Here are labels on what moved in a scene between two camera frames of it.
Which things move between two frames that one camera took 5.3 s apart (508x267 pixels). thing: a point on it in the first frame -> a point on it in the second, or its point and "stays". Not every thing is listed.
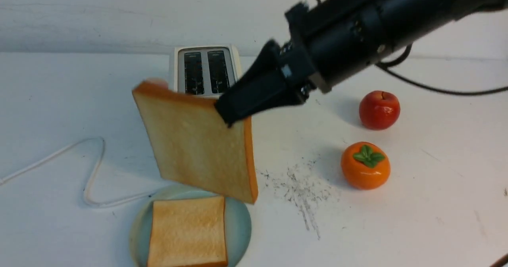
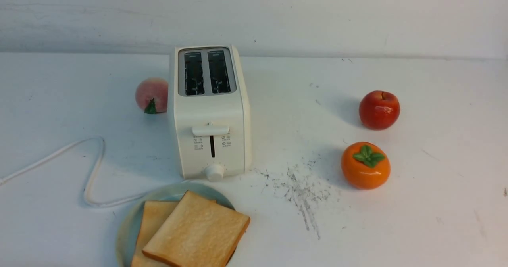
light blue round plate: [237, 219] -> [128, 228]
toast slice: [188, 232] -> [154, 214]
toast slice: [195, 146] -> [198, 232]
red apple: [379, 110] stays
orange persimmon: [365, 165] stays
